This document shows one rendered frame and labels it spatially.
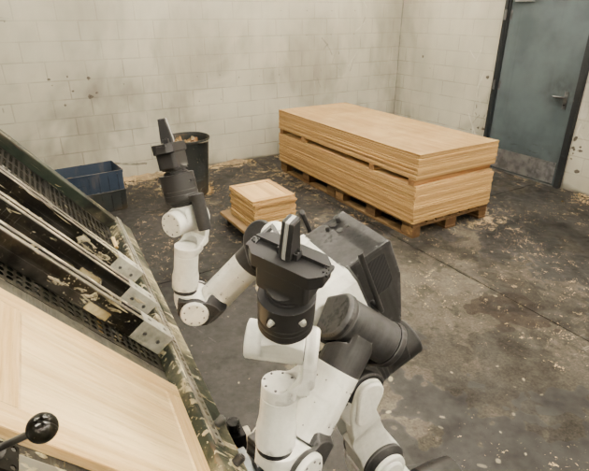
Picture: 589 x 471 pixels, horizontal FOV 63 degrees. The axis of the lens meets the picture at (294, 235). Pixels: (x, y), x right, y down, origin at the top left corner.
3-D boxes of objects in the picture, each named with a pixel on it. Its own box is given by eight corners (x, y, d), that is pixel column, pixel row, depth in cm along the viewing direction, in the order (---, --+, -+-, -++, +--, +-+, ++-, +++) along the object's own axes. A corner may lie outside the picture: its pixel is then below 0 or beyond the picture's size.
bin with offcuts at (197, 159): (221, 195, 543) (217, 138, 516) (177, 204, 519) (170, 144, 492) (204, 182, 583) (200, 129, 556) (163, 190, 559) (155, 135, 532)
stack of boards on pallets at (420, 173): (487, 217, 486) (501, 140, 453) (409, 239, 438) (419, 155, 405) (343, 159, 678) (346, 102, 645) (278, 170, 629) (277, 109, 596)
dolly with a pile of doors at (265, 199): (297, 235, 448) (297, 193, 431) (246, 248, 423) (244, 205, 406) (266, 213, 495) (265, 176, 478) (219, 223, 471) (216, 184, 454)
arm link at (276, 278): (311, 295, 60) (306, 352, 68) (345, 251, 67) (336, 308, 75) (229, 257, 65) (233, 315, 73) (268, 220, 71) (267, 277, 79)
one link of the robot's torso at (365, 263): (360, 282, 147) (323, 187, 127) (438, 345, 119) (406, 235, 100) (280, 338, 140) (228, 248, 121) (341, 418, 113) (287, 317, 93)
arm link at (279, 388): (263, 333, 75) (257, 404, 80) (320, 340, 74) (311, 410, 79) (268, 313, 81) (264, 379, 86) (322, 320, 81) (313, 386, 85)
